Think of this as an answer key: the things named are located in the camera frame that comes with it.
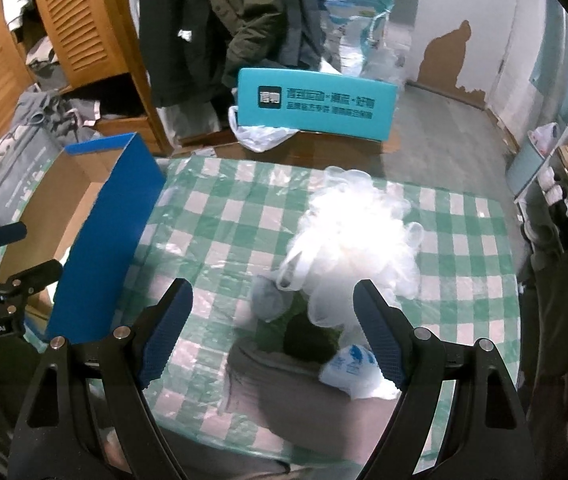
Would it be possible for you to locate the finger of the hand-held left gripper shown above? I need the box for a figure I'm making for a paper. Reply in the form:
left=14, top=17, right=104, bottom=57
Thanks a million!
left=8, top=260, right=64, bottom=307
left=0, top=223, right=28, bottom=249

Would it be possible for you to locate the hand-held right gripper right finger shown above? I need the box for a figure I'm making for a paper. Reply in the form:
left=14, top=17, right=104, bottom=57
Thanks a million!
left=351, top=278, right=544, bottom=480

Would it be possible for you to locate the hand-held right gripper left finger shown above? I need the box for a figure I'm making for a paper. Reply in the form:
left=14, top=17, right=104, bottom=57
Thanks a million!
left=8, top=278, right=195, bottom=480

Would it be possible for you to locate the white blue-printed plastic packet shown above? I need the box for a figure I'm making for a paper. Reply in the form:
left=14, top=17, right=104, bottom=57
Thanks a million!
left=318, top=344, right=402, bottom=401

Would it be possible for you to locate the black sock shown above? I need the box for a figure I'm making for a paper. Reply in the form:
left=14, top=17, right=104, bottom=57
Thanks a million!
left=283, top=310, right=342, bottom=366

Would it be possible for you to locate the blue cardboard box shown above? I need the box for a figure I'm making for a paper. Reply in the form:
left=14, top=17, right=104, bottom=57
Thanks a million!
left=0, top=132, right=167, bottom=346

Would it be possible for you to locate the grey sock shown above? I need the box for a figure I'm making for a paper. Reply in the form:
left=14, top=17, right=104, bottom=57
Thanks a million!
left=250, top=275, right=309, bottom=323

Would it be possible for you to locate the grey-brown towel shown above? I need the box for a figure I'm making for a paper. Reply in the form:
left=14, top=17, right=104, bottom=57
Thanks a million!
left=221, top=335, right=405, bottom=453

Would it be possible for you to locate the white mesh bath loofah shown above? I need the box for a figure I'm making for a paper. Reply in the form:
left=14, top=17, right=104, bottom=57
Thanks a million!
left=276, top=166, right=425, bottom=328

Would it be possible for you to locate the grey tote bag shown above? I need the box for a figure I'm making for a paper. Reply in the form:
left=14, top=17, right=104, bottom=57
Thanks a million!
left=0, top=122, right=65, bottom=228

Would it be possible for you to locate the grey hoodie pile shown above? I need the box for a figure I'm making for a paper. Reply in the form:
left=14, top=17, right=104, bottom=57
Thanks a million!
left=14, top=90, right=105, bottom=143

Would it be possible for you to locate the green checkered tablecloth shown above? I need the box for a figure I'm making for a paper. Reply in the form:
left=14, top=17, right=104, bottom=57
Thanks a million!
left=39, top=156, right=522, bottom=466

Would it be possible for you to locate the dark olive cloth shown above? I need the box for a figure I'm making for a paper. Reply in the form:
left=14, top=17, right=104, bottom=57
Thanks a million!
left=516, top=240, right=568, bottom=411

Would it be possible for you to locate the brown cardboard box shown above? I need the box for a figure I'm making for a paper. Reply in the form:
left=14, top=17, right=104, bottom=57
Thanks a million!
left=214, top=130, right=399, bottom=162

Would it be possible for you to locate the white crumpled sheet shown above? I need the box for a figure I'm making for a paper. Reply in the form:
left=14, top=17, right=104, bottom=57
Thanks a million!
left=156, top=102, right=229, bottom=143

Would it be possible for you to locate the light blue bin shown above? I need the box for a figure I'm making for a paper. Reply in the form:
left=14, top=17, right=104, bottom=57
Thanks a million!
left=506, top=135, right=547, bottom=196

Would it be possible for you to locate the wooden louvered wardrobe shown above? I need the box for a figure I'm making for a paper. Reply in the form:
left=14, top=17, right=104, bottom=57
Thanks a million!
left=0, top=0, right=175, bottom=156

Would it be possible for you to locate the white hanging garment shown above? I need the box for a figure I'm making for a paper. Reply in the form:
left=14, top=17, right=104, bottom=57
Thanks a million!
left=1, top=0, right=32, bottom=31

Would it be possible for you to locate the teal printed box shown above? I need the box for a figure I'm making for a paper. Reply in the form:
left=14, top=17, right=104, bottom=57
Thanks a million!
left=236, top=66, right=397, bottom=142

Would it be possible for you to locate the black hanging jacket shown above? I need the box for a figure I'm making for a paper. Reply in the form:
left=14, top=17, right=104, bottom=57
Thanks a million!
left=136, top=0, right=229, bottom=108

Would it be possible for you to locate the pink white plastic bag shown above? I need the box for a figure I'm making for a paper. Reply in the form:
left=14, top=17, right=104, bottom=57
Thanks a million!
left=528, top=122, right=562, bottom=156

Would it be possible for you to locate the clear plastic bag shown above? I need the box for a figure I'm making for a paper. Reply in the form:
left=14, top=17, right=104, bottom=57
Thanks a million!
left=361, top=47, right=407, bottom=86

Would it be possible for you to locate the large blue plastic bag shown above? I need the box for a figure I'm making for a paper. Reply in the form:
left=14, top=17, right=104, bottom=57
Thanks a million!
left=321, top=0, right=395, bottom=76

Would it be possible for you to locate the olive hanging jacket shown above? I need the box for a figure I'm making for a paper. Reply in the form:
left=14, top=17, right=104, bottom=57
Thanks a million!
left=204, top=0, right=289, bottom=68

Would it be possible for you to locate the blue-grey hanging jacket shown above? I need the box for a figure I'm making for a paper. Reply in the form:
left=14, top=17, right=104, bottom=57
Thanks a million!
left=284, top=0, right=337, bottom=68

